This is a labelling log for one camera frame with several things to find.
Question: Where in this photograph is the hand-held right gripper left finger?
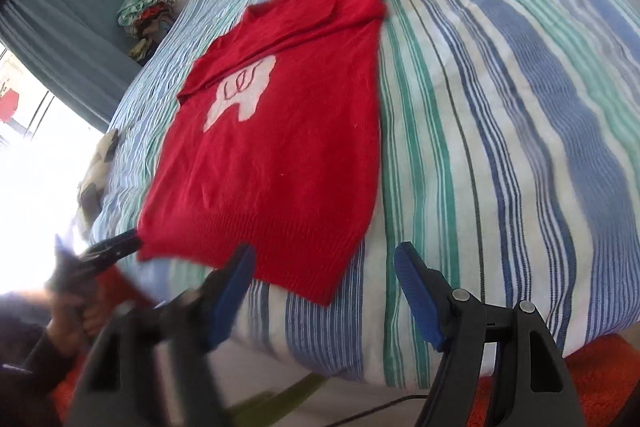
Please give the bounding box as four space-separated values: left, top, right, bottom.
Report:
75 243 257 427

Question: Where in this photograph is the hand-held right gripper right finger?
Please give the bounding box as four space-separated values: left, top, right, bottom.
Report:
393 242 587 427

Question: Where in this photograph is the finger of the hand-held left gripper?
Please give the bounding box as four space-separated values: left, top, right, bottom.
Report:
86 229 144 269

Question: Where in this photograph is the red sweater with rabbit print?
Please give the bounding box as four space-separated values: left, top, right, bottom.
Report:
136 0 397 307

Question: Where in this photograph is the person's left forearm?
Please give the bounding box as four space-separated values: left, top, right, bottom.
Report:
0 294 78 390

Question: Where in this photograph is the pile of colourful clothes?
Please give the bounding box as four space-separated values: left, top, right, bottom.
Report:
116 0 177 64

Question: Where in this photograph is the person's left hand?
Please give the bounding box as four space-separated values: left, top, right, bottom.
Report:
49 289 110 344

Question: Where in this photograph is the beige patterned cushion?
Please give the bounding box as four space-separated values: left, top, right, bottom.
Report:
77 129 122 229

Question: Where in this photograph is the window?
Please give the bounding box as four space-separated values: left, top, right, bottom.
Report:
0 47 117 293

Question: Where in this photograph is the bed with striped cover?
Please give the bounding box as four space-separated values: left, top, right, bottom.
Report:
75 0 640 390

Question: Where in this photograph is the blue curtain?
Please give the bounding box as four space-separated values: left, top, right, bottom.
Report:
0 0 140 134

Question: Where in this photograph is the green strap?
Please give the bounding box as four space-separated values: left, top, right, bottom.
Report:
220 374 327 427

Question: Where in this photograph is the black cable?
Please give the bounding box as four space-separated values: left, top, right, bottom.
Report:
320 394 431 427

